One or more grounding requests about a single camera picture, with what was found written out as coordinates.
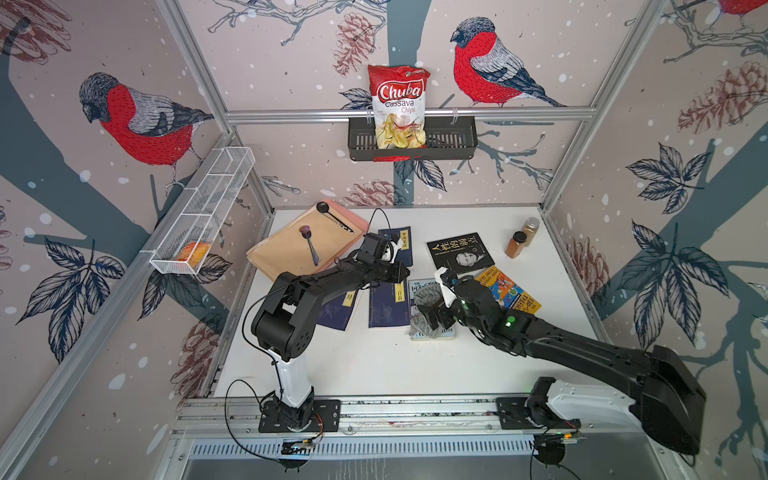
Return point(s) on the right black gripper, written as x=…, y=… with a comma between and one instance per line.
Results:
x=440, y=311

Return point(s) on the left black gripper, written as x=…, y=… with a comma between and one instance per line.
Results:
x=399, y=270

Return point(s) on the dark blue book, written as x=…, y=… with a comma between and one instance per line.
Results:
x=389, y=306
x=337, y=313

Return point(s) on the colourful treehouse book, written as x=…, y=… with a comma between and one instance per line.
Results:
x=420, y=333

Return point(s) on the grey striped cloth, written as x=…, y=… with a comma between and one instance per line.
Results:
x=427, y=306

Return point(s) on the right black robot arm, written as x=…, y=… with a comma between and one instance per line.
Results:
x=667, y=399

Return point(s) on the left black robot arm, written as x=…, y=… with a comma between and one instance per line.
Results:
x=286, y=320

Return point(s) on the blue book yellow label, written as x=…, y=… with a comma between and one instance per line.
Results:
x=401, y=238

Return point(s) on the yellow orange treehouse book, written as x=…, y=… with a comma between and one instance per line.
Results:
x=506, y=292

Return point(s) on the black book with face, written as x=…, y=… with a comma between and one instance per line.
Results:
x=461, y=254

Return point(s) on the brown spice jar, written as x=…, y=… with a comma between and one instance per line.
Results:
x=516, y=244

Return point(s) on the pink tray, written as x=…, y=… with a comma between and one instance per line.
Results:
x=330, y=240

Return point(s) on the iridescent purple spoon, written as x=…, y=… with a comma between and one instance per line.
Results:
x=306, y=233

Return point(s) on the black spoon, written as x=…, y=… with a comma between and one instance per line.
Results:
x=324, y=209

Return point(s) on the tan paper sheet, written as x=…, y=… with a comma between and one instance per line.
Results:
x=276, y=254

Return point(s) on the tan spice jar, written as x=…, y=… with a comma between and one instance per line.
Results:
x=530, y=228

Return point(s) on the red cassava chips bag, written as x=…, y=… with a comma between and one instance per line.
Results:
x=399, y=106

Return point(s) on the orange packet in shelf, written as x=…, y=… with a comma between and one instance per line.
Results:
x=193, y=253

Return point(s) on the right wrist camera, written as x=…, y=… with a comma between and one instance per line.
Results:
x=446, y=278

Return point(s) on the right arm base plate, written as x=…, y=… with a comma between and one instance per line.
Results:
x=520, y=413

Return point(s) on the black wall basket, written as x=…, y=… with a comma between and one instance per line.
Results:
x=446, y=139

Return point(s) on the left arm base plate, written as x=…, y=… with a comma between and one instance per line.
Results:
x=313, y=416

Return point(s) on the white wire shelf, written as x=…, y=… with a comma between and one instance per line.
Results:
x=206, y=210

